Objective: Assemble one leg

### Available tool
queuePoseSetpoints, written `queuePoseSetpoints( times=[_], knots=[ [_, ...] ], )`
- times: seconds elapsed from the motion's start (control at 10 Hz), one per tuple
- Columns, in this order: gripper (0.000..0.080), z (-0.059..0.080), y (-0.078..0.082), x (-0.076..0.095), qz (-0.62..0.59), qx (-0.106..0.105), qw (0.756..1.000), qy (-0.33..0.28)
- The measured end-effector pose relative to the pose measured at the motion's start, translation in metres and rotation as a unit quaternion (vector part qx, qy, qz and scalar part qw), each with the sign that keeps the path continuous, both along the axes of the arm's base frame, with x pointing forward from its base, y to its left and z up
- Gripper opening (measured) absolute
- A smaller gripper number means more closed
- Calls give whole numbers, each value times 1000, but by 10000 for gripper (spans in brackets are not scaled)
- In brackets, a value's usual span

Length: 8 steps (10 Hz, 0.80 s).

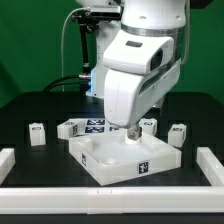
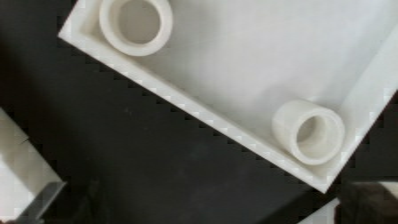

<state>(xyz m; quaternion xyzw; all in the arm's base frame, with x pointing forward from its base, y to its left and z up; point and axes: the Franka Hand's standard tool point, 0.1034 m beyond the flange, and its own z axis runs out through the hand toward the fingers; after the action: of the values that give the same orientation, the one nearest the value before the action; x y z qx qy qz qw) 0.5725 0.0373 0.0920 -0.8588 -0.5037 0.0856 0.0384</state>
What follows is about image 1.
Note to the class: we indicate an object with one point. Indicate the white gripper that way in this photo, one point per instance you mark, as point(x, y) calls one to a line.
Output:
point(128, 97)

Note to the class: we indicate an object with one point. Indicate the white square table top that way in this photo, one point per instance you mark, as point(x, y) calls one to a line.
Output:
point(111, 157)

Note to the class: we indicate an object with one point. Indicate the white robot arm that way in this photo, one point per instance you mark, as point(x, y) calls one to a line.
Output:
point(139, 45)

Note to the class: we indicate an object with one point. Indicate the white marker sheet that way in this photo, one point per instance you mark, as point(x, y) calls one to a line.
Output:
point(86, 126)

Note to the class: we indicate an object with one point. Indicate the white left fence piece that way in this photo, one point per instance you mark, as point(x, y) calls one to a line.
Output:
point(7, 161)

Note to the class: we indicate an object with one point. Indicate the white front fence rail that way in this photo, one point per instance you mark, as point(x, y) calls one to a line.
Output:
point(113, 200)

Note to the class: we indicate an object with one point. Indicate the black camera stand pole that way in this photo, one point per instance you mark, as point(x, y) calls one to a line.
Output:
point(85, 58)

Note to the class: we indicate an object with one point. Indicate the black camera on stand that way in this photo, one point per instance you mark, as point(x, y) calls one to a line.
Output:
point(99, 12)

